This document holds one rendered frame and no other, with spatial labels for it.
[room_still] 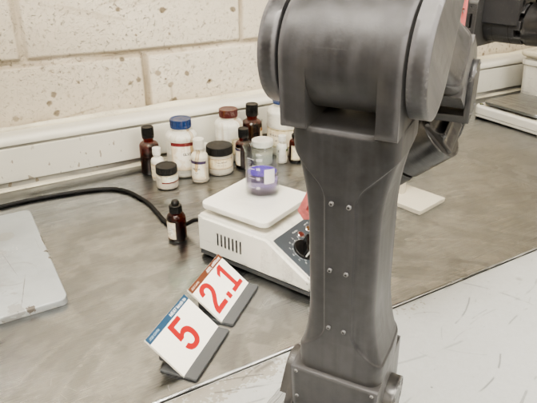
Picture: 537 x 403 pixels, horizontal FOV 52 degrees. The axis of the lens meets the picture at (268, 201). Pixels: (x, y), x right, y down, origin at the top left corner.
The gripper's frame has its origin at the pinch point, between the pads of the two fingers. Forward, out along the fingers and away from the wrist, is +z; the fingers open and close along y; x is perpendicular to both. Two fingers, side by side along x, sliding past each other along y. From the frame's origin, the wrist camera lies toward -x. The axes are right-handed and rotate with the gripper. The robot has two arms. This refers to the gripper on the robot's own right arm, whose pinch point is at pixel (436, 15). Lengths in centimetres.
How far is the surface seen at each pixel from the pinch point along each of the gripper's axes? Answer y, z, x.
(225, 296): 44, 0, 31
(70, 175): 41, 53, 31
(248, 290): 40, 0, 32
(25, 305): 64, 16, 31
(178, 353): 55, -5, 31
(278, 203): 30.9, 3.7, 23.5
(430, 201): -1.0, -2.5, 31.6
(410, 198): 0.8, 0.6, 31.6
